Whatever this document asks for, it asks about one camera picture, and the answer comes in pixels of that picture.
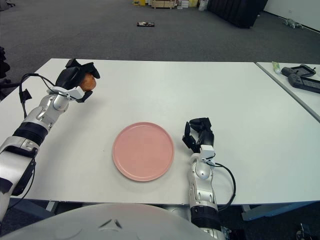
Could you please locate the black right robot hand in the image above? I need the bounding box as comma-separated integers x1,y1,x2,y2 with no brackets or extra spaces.
181,116,215,154

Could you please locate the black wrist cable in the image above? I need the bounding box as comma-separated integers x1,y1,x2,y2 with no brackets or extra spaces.
211,161,237,211
18,72,71,118

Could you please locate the wooden crate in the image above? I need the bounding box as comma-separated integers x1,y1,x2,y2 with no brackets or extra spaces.
151,0,177,10

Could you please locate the small grey robot toy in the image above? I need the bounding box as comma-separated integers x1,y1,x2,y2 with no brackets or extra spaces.
282,18,305,30

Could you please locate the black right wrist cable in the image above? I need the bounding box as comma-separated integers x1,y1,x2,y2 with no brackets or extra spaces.
211,161,237,211

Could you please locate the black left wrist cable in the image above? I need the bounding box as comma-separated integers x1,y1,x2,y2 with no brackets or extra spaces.
18,72,71,118

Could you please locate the red yellow apple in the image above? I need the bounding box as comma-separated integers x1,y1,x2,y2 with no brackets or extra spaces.
79,74,97,92

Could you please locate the black partition curtain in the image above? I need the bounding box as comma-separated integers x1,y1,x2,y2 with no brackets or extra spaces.
207,0,269,29

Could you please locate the black upper arm cable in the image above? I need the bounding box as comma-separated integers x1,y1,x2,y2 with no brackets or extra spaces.
7,159,36,208

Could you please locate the grey robot torso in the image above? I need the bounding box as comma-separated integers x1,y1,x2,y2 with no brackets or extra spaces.
0,202,213,240

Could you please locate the blue grey table frame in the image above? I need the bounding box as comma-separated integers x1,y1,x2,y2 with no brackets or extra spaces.
9,198,318,222

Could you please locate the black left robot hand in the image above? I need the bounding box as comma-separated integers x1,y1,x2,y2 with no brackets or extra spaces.
55,58,101,104

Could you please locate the black office chair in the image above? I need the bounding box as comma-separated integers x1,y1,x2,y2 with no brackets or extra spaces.
0,46,21,101

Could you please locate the pink round plate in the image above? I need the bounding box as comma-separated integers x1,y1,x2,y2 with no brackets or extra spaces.
111,121,175,183

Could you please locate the black handheld controller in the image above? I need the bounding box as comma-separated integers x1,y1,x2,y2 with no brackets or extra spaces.
287,74,320,95
281,64,317,78

